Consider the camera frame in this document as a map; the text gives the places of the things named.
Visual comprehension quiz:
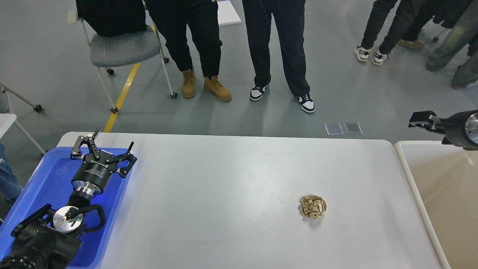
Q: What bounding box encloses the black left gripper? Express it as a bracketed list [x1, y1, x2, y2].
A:
[71, 128, 137, 196]

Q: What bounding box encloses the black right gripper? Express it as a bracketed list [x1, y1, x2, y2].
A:
[408, 109, 478, 151]

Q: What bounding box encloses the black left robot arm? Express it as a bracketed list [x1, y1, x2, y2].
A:
[1, 129, 137, 269]

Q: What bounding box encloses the blue plastic tray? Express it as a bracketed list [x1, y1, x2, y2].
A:
[0, 147, 130, 269]

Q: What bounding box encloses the beige plastic bin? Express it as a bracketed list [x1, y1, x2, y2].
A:
[394, 141, 478, 269]

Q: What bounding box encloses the right floor plate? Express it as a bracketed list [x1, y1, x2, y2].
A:
[344, 122, 363, 136]

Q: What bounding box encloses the floor plate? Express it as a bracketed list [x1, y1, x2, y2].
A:
[324, 123, 344, 136]
[344, 122, 363, 136]

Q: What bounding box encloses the person in green trousers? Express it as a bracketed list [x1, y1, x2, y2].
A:
[425, 0, 478, 89]

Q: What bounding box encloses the left floor plate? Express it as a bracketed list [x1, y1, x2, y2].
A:
[324, 123, 344, 136]

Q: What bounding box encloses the person in blue jeans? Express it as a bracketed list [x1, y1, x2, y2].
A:
[0, 143, 24, 207]

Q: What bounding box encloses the white table at left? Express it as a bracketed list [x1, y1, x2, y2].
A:
[0, 83, 47, 156]

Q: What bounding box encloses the grey office chair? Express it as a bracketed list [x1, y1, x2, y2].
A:
[67, 0, 169, 114]

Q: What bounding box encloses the person in beige shoes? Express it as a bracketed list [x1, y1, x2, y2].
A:
[397, 0, 449, 50]

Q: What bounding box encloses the person with white sneakers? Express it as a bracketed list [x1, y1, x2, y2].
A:
[354, 0, 430, 66]

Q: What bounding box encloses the black jacket on chair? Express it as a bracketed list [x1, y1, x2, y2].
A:
[75, 0, 146, 37]

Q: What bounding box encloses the crumpled brown paper ball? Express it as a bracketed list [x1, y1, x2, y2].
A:
[299, 195, 327, 220]

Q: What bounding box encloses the person with tan boots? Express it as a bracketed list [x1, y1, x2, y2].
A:
[145, 0, 232, 102]

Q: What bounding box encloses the person with black-white sneakers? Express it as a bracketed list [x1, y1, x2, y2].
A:
[242, 0, 315, 114]

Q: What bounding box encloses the white board on floor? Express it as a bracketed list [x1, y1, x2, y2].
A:
[217, 0, 241, 26]

